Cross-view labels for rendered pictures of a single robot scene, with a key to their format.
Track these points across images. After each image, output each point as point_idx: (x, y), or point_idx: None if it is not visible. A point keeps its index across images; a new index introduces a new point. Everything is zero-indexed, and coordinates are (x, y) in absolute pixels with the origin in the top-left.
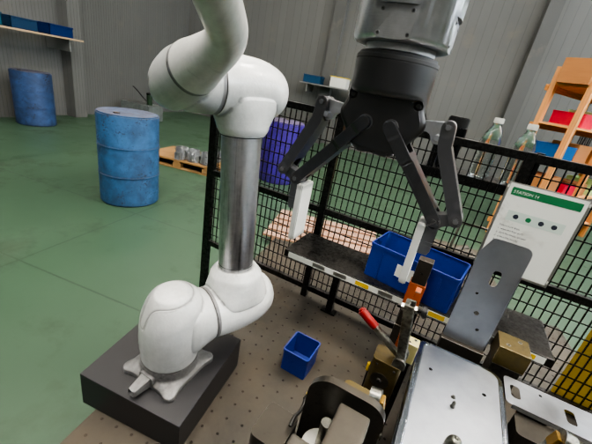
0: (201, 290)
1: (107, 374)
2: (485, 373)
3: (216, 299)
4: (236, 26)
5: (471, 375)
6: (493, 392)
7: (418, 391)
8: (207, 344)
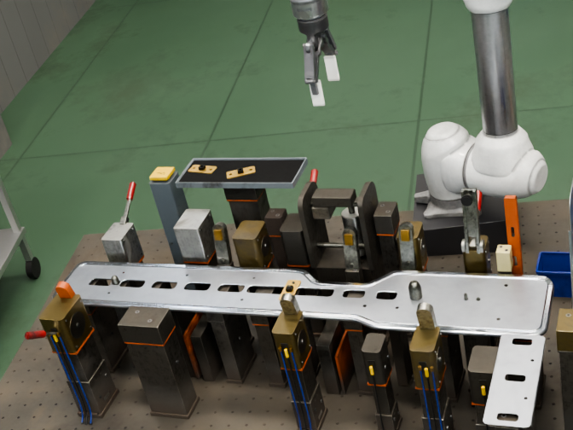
0: (471, 142)
1: (425, 183)
2: (533, 322)
3: (471, 153)
4: None
5: (521, 312)
6: (507, 326)
7: (468, 279)
8: (492, 206)
